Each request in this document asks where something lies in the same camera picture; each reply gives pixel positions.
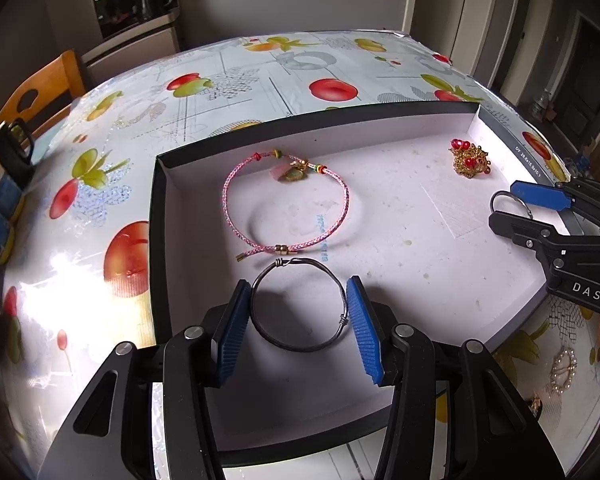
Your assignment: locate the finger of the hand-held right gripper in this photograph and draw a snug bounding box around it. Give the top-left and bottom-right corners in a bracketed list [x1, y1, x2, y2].
[487, 211, 600, 282]
[509, 179, 600, 235]

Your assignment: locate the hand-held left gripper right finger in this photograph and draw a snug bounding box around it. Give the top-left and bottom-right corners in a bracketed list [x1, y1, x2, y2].
[345, 276, 566, 480]

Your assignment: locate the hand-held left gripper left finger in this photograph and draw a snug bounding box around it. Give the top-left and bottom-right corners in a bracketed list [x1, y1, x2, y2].
[37, 279, 253, 480]

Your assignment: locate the silver metal ring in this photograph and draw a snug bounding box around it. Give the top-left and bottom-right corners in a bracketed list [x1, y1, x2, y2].
[489, 190, 534, 221]

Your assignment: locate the black and white cardboard box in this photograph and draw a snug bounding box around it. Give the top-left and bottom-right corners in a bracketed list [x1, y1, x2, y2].
[147, 101, 600, 468]

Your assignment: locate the dark metal wire bangle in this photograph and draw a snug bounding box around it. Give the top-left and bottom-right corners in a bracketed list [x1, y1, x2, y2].
[249, 257, 352, 352]

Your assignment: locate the gold and red beaded jewelry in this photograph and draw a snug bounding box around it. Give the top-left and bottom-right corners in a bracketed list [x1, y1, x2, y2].
[448, 138, 492, 180]

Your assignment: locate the round pearl brooch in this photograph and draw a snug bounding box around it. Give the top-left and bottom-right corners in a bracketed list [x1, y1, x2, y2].
[550, 346, 579, 391]

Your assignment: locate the dark wooden door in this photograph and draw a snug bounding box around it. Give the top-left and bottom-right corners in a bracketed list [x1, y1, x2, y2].
[527, 10, 600, 161]

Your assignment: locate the white wardrobe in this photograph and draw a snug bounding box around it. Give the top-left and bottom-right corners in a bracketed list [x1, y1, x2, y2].
[404, 0, 527, 92]

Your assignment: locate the fruit print tablecloth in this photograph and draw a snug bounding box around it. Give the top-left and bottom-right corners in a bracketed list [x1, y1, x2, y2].
[0, 30, 600, 480]

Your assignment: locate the black mug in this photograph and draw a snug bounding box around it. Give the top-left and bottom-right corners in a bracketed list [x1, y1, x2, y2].
[0, 119, 36, 189]

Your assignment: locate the grey cabinet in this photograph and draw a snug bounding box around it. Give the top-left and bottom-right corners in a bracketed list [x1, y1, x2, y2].
[80, 14, 182, 88]

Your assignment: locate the wooden chair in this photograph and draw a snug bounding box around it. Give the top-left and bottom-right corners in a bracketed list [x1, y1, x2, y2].
[0, 50, 88, 137]

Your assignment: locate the black kettle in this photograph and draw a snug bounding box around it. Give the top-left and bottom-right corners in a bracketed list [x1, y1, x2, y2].
[131, 0, 177, 24]

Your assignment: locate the pink braided cord bracelet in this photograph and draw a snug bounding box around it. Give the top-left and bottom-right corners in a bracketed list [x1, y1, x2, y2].
[222, 149, 352, 264]

